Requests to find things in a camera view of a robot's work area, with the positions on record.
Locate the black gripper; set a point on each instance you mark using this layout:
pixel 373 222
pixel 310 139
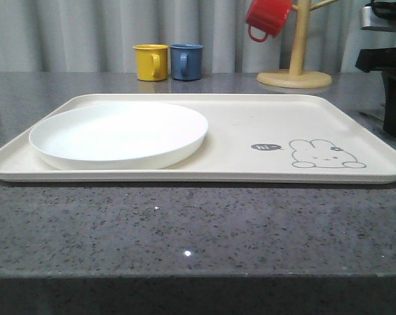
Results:
pixel 385 60

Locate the white round plate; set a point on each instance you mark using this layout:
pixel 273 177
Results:
pixel 119 135

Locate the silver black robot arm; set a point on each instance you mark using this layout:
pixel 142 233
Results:
pixel 380 16

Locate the wooden mug tree stand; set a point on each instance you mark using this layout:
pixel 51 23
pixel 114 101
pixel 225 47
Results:
pixel 296 77

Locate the red enamel mug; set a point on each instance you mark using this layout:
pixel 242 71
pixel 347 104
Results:
pixel 268 16

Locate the cream rabbit serving tray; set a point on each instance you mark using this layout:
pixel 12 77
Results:
pixel 250 138

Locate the blue enamel mug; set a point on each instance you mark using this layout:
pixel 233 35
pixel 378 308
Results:
pixel 186 61

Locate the yellow enamel mug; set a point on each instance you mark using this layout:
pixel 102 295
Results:
pixel 151 62

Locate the grey pleated curtain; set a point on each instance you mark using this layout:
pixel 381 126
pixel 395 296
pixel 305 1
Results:
pixel 99 36

